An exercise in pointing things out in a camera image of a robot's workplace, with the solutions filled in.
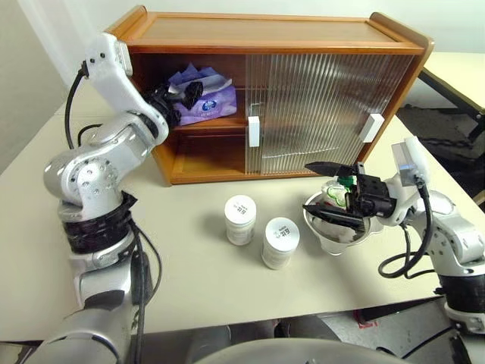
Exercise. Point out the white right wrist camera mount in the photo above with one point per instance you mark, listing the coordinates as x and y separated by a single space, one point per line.
413 159

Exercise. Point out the purple tissue pack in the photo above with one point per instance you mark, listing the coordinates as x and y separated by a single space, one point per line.
218 100

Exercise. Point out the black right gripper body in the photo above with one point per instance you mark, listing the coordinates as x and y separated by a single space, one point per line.
373 197

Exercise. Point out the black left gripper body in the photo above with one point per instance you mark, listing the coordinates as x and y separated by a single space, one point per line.
166 112

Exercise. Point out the beige table with black frame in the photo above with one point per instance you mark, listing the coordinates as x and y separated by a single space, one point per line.
454 72

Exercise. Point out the metal bowl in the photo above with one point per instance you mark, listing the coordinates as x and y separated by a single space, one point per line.
341 239

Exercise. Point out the black table leg bar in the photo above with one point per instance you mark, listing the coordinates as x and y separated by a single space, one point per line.
401 307

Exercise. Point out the silver robot torso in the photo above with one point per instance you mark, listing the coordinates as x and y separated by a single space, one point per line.
303 352

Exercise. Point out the ribbed glass sliding door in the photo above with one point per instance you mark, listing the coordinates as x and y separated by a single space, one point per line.
303 125
386 83

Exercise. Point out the wooden cabinet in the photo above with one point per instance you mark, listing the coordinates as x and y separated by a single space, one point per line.
265 34

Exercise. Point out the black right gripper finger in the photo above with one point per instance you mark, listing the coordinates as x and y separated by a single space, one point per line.
329 168
333 219

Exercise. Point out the white bottle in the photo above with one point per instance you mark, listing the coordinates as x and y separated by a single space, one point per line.
239 220
280 242

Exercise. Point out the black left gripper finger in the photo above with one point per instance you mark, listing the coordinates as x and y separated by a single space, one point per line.
194 94

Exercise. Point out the snowman plush toy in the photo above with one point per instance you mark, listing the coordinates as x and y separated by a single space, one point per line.
335 195

